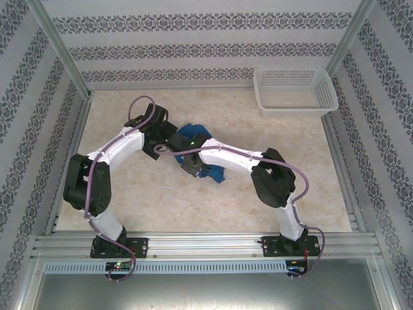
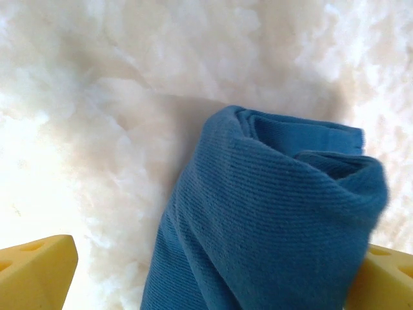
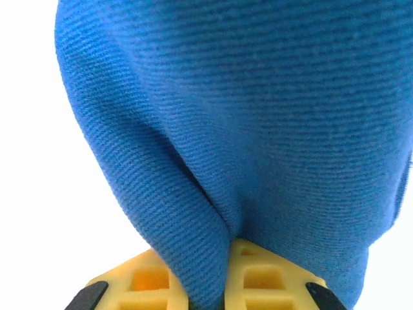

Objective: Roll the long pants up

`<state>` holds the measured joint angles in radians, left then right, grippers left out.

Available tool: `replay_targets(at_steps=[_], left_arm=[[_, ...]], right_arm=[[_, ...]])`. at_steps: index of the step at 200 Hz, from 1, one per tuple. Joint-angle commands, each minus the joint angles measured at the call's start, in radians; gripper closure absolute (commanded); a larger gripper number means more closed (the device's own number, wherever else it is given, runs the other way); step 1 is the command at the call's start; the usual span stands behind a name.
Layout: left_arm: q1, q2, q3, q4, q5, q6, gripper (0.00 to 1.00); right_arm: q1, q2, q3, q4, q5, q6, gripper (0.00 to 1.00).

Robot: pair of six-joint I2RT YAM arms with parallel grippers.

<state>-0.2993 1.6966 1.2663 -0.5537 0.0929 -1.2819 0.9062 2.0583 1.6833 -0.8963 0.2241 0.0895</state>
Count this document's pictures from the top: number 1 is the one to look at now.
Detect blue long pants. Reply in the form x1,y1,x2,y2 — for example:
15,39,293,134
175,123,227,185

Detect white plastic mesh basket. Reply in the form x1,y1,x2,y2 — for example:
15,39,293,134
253,67,339,119

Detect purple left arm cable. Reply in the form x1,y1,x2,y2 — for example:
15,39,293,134
83,95,157,282

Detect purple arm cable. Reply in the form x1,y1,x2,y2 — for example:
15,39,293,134
83,95,157,282
153,144,325,279

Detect aluminium mounting rail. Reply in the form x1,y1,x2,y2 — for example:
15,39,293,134
30,230,384,260

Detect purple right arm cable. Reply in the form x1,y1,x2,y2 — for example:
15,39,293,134
153,144,325,279

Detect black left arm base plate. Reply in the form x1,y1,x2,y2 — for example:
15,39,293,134
90,236,150,259

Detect slotted grey cable duct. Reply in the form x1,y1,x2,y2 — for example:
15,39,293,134
43,259,288,276

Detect aluminium frame post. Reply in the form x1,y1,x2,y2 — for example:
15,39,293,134
325,0,379,79
32,0,95,99

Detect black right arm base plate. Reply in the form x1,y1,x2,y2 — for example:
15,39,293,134
261,235,319,258

